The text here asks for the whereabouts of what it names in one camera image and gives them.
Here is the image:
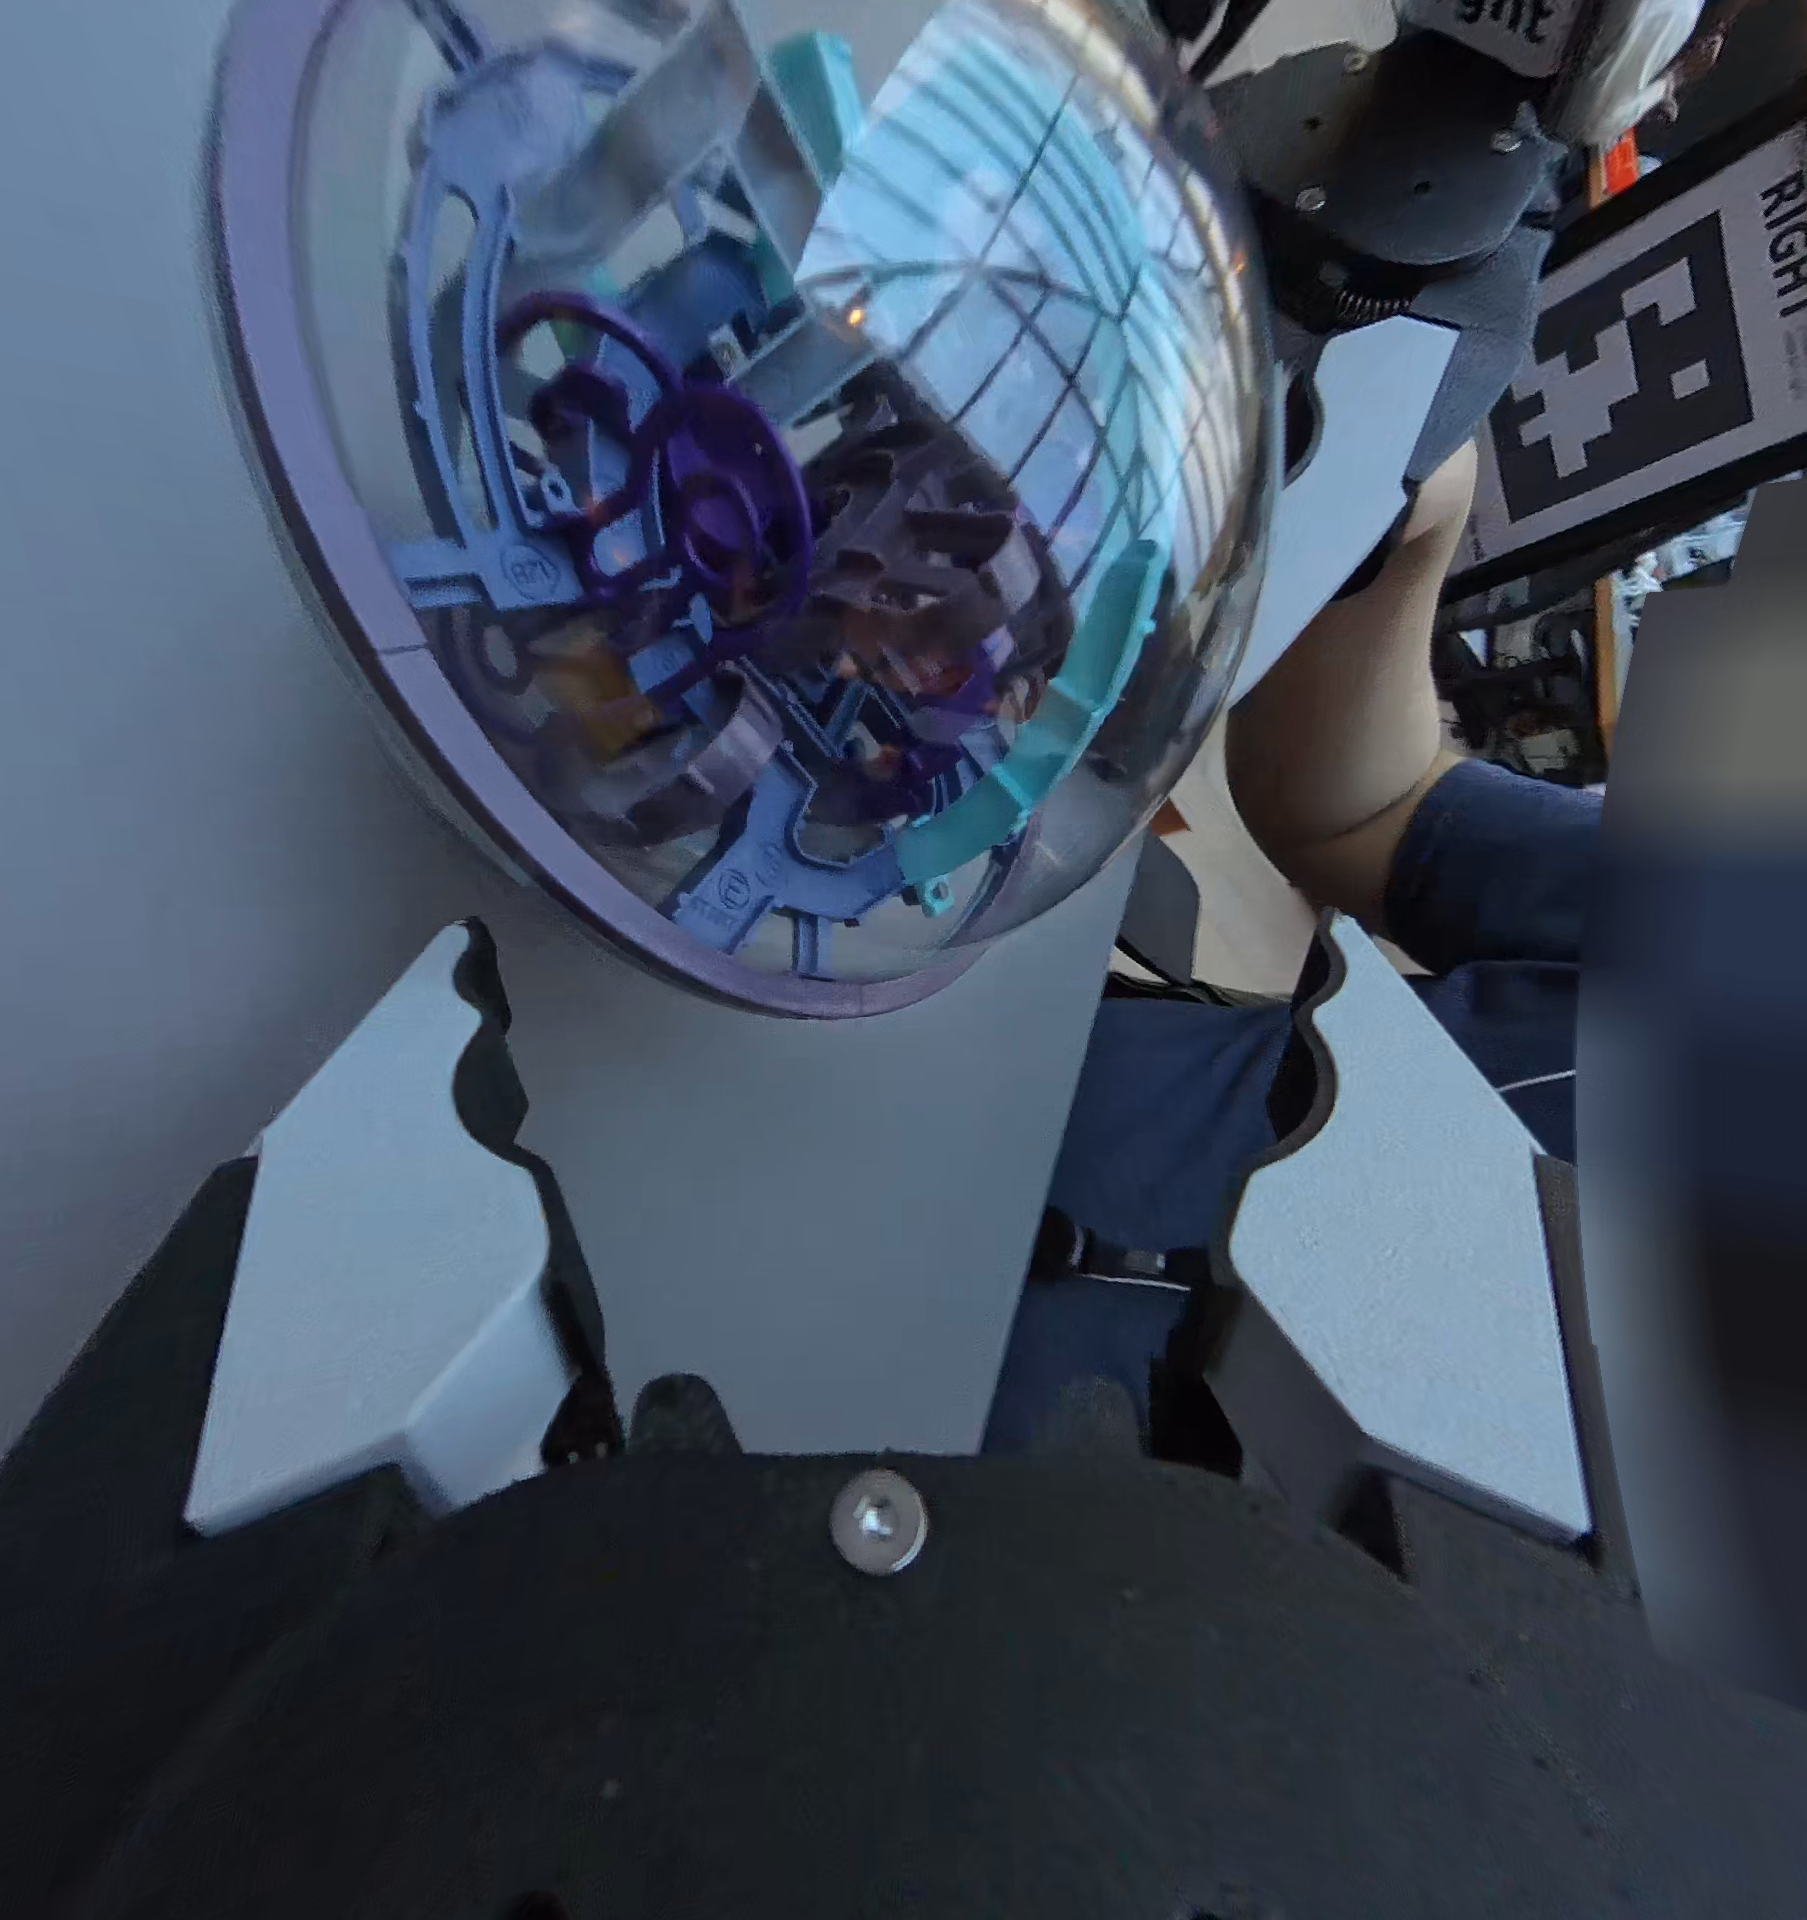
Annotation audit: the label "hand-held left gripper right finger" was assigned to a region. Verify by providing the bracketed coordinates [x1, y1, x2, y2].
[1144, 908, 1603, 1549]

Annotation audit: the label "person's blue sleeve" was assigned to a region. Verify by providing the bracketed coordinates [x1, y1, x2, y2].
[1383, 758, 1610, 965]

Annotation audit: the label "person's right forearm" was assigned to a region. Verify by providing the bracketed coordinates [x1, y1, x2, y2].
[1225, 441, 1482, 917]

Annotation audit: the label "person's blue jeans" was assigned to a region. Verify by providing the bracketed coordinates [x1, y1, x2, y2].
[985, 961, 1583, 1458]

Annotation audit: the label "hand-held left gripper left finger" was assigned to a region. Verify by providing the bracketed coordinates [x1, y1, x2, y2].
[183, 915, 636, 1540]

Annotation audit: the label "clear plastic maze ball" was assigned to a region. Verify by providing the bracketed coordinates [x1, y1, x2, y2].
[204, 0, 1280, 1023]

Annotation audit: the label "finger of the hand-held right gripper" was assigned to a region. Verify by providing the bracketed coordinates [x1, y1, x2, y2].
[1231, 319, 1463, 711]

